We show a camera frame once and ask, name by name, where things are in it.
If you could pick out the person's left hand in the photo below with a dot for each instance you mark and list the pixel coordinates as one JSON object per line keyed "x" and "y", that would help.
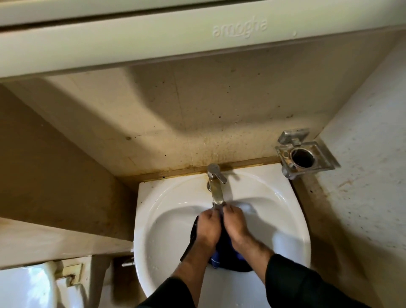
{"x": 207, "y": 231}

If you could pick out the person's right hand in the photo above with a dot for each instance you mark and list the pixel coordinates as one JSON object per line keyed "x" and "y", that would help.
{"x": 238, "y": 231}

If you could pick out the person's left fingers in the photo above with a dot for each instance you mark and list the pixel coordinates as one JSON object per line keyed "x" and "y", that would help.
{"x": 213, "y": 215}

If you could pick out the person's right fingers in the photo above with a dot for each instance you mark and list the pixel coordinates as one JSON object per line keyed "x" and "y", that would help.
{"x": 231, "y": 213}

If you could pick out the dark blue cloth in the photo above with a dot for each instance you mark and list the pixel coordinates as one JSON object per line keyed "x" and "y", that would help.
{"x": 226, "y": 253}

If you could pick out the person's left forearm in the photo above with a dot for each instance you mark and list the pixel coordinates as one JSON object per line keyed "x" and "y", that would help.
{"x": 187, "y": 276}

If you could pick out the person's right forearm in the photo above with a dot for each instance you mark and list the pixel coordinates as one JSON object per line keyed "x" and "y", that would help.
{"x": 285, "y": 279}

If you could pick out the chrome sink faucet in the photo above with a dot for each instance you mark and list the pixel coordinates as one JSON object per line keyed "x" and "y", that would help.
{"x": 217, "y": 192}

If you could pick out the white ceramic sink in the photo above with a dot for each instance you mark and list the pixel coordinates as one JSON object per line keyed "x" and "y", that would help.
{"x": 165, "y": 228}

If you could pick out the metal water valve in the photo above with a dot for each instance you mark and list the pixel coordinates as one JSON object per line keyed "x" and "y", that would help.
{"x": 129, "y": 262}

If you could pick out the beige plastic fitting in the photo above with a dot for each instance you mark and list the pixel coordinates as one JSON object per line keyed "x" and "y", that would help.
{"x": 71, "y": 273}

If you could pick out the white toilet tank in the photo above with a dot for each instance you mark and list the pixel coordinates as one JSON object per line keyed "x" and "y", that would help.
{"x": 25, "y": 285}

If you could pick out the metal wall toothbrush holder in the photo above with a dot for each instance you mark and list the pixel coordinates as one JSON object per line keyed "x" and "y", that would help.
{"x": 317, "y": 158}

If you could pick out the cream plastic wall cabinet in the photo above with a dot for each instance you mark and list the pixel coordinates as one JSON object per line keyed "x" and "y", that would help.
{"x": 127, "y": 35}

